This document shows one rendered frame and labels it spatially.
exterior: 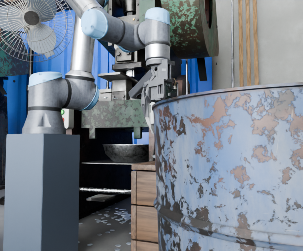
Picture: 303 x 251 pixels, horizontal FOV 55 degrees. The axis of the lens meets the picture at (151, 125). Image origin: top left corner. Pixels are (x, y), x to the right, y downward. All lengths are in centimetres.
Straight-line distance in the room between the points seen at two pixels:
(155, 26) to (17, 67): 218
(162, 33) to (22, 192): 69
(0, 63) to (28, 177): 186
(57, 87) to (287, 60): 221
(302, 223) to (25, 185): 90
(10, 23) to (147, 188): 175
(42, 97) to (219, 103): 83
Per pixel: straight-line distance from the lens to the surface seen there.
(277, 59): 289
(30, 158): 105
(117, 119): 154
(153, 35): 87
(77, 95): 115
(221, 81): 284
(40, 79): 111
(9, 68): 287
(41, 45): 237
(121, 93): 161
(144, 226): 97
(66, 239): 114
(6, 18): 235
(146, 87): 85
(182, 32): 155
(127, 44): 93
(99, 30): 86
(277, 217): 33
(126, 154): 161
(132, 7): 189
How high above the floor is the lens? 42
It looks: 3 degrees up
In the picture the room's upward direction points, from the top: straight up
